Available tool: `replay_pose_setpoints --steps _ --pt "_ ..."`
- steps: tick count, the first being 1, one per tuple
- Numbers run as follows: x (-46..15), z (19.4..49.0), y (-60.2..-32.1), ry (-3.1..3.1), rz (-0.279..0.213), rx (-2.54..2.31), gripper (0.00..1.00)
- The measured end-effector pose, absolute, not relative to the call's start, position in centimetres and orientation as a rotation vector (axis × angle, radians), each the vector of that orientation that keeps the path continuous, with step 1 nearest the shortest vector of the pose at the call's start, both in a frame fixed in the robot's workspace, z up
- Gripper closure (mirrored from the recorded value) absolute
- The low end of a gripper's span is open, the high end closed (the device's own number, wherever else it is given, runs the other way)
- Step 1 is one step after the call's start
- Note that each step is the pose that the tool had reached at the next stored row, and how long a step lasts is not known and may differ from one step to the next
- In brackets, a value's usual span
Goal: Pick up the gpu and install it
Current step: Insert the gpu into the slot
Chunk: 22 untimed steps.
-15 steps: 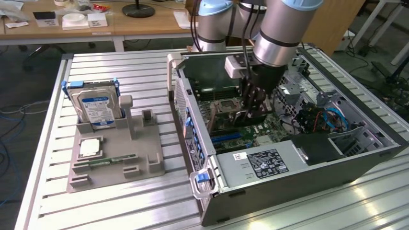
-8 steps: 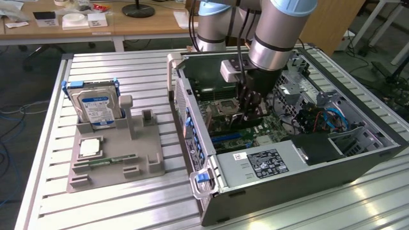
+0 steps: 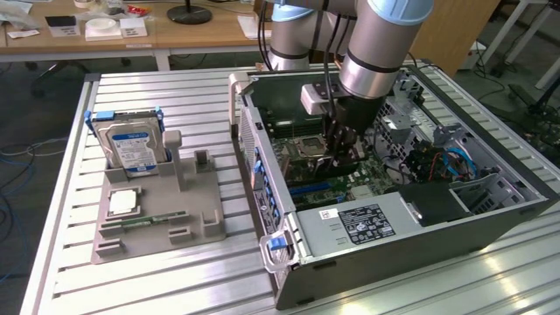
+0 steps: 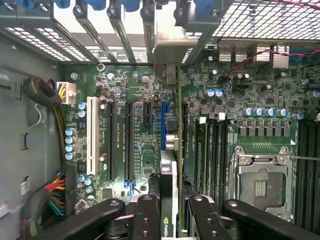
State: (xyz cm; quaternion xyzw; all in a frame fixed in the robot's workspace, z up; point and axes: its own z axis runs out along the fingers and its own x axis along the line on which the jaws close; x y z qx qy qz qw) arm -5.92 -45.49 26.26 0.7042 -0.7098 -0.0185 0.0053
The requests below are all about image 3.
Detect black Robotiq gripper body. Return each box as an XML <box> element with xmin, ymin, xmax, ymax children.
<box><xmin>334</xmin><ymin>93</ymin><xmax>387</xmax><ymax>135</ymax></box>

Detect green graphics card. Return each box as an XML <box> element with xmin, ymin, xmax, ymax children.
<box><xmin>279</xmin><ymin>146</ymin><xmax>370</xmax><ymax>180</ymax></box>

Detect CPU socket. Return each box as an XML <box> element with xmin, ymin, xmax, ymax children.
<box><xmin>296</xmin><ymin>136</ymin><xmax>328</xmax><ymax>159</ymax></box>

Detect green motherboard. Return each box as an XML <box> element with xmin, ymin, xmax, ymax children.
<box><xmin>260</xmin><ymin>110</ymin><xmax>402</xmax><ymax>211</ymax></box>

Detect perforated metal drive cage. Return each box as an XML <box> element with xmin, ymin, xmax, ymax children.
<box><xmin>371</xmin><ymin>96</ymin><xmax>439</xmax><ymax>155</ymax></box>

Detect blue expansion slot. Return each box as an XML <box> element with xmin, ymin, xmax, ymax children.
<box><xmin>288</xmin><ymin>182</ymin><xmax>332</xmax><ymax>195</ymax></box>

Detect black fan shroud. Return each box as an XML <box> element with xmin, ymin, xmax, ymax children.
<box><xmin>400</xmin><ymin>182</ymin><xmax>474</xmax><ymax>228</ymax></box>

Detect grey power supply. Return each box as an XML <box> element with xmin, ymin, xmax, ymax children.
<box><xmin>296</xmin><ymin>192</ymin><xmax>426</xmax><ymax>257</ymax></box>

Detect wooden cabinet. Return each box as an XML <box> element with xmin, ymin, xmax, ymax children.
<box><xmin>406</xmin><ymin>0</ymin><xmax>503</xmax><ymax>76</ymax></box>

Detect grey metal disk bay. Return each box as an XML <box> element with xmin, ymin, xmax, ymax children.
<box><xmin>448</xmin><ymin>172</ymin><xmax>526</xmax><ymax>216</ymax></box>

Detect white paper stack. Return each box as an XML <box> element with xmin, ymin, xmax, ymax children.
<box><xmin>238</xmin><ymin>14</ymin><xmax>274</xmax><ymax>41</ymax></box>

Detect open black PC case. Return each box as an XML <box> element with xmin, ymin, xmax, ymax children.
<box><xmin>228</xmin><ymin>62</ymin><xmax>560</xmax><ymax>311</ymax></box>

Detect brown cardboard box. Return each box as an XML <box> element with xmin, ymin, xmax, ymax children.
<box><xmin>254</xmin><ymin>0</ymin><xmax>275</xmax><ymax>20</ymax></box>

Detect black floor stand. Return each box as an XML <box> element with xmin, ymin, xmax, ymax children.
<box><xmin>507</xmin><ymin>83</ymin><xmax>560</xmax><ymax>138</ymax></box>

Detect wooden desk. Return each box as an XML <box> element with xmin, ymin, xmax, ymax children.
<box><xmin>0</xmin><ymin>0</ymin><xmax>351</xmax><ymax>72</ymax></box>

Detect hard disk with blue label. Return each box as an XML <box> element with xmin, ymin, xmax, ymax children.
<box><xmin>83</xmin><ymin>110</ymin><xmax>167</xmax><ymax>180</ymax></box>

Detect black round lamp base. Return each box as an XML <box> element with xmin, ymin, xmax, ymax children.
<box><xmin>167</xmin><ymin>0</ymin><xmax>214</xmax><ymax>24</ymax></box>

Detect grey parts rack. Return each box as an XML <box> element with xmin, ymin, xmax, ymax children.
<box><xmin>90</xmin><ymin>130</ymin><xmax>227</xmax><ymax>266</ymax></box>

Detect green RAM stick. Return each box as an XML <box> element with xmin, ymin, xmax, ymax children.
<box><xmin>119</xmin><ymin>213</ymin><xmax>187</xmax><ymax>230</ymax></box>

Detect silver CPU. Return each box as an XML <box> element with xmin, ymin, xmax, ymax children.
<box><xmin>107</xmin><ymin>190</ymin><xmax>140</xmax><ymax>217</ymax></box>

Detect plain white box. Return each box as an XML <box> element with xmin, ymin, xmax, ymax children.
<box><xmin>119</xmin><ymin>18</ymin><xmax>150</xmax><ymax>39</ymax></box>

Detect white round container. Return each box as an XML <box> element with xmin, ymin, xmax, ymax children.
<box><xmin>83</xmin><ymin>18</ymin><xmax>123</xmax><ymax>42</ymax></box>

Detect white box with black lid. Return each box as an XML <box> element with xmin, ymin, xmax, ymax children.
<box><xmin>44</xmin><ymin>15</ymin><xmax>80</xmax><ymax>37</ymax></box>

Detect clear plastic bag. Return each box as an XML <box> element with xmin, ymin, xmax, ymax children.
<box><xmin>0</xmin><ymin>0</ymin><xmax>44</xmax><ymax>30</ymax></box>

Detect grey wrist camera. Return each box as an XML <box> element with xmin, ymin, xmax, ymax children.
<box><xmin>300</xmin><ymin>83</ymin><xmax>351</xmax><ymax>116</ymax></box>

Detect black power cable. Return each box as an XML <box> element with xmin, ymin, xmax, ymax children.
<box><xmin>406</xmin><ymin>49</ymin><xmax>432</xmax><ymax>70</ymax></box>

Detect blue wire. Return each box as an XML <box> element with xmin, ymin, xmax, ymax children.
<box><xmin>442</xmin><ymin>147</ymin><xmax>478</xmax><ymax>181</ymax></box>

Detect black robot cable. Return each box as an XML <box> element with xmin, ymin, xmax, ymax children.
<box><xmin>256</xmin><ymin>0</ymin><xmax>354</xmax><ymax>111</ymax></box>

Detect white table frame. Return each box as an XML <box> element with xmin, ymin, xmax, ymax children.
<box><xmin>479</xmin><ymin>0</ymin><xmax>560</xmax><ymax>89</ymax></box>

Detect white floor cable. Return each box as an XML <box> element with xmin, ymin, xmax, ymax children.
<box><xmin>0</xmin><ymin>137</ymin><xmax>67</xmax><ymax>158</ymax></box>

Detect blue floor cable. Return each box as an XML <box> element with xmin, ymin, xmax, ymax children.
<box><xmin>0</xmin><ymin>157</ymin><xmax>36</xmax><ymax>283</ymax></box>

